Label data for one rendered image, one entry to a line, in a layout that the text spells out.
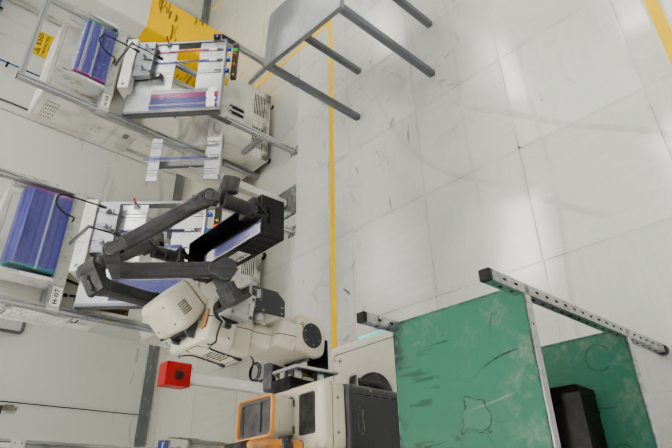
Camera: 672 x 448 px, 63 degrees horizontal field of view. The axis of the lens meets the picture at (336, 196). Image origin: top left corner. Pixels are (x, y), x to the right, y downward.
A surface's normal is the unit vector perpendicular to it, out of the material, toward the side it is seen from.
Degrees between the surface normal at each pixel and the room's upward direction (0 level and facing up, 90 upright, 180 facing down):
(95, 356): 90
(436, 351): 0
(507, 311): 0
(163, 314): 48
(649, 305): 0
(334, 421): 90
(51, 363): 90
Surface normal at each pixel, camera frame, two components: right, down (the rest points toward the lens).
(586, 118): -0.74, -0.33
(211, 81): -0.06, -0.51
